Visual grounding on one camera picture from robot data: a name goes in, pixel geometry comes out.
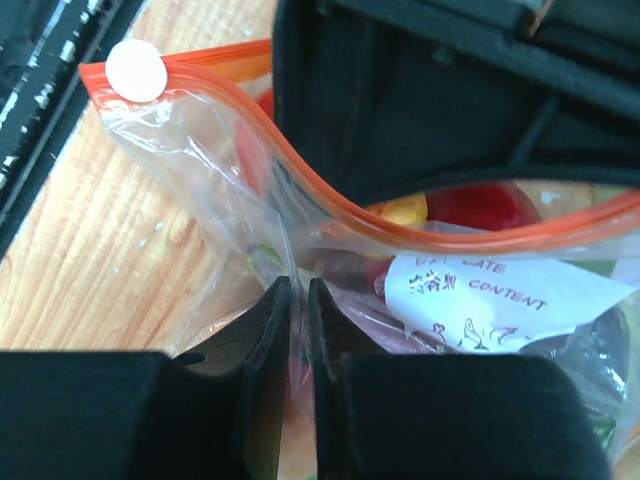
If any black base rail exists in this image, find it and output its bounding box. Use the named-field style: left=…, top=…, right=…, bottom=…
left=1, top=0, right=145, bottom=251

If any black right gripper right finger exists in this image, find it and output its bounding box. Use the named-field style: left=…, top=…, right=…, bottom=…
left=309, top=279, right=612, bottom=479

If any clear zip top bag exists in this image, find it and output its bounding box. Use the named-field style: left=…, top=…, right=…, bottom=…
left=79, top=39, right=639, bottom=460

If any fake strawberry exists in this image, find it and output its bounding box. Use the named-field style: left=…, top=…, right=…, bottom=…
left=235, top=117, right=271, bottom=197

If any fake red apple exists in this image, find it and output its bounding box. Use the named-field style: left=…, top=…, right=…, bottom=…
left=425, top=183, right=541, bottom=231

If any fake yellow orange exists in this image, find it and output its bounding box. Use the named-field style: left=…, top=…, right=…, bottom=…
left=380, top=194, right=428, bottom=226

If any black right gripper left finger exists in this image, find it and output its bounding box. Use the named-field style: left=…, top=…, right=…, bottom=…
left=1, top=277, right=291, bottom=479

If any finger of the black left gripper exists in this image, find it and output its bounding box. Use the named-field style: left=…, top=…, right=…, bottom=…
left=273, top=1, right=639, bottom=205

